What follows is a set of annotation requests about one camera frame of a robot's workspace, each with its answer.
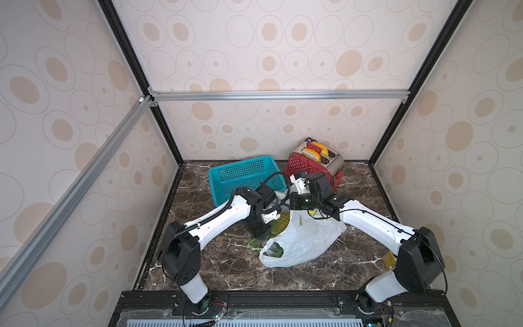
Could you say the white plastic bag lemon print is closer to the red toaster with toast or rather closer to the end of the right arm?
the end of the right arm

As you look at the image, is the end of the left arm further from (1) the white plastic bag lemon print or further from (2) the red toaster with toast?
(2) the red toaster with toast

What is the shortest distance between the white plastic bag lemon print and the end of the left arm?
84 millimetres

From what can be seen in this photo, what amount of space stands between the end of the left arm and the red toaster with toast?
1.25 feet

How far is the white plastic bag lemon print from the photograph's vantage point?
758mm

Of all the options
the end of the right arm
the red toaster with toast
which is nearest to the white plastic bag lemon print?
the end of the right arm

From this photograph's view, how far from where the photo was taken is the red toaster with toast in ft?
3.14

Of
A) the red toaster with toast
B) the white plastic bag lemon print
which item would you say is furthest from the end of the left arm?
the red toaster with toast

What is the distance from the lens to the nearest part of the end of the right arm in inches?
28.1

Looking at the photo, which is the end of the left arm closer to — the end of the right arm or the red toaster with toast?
the end of the right arm

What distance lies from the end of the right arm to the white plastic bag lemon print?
2 cm

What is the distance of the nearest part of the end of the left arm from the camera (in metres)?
0.68

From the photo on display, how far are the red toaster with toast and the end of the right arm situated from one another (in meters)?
0.25

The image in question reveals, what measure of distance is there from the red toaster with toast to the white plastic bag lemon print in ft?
0.85
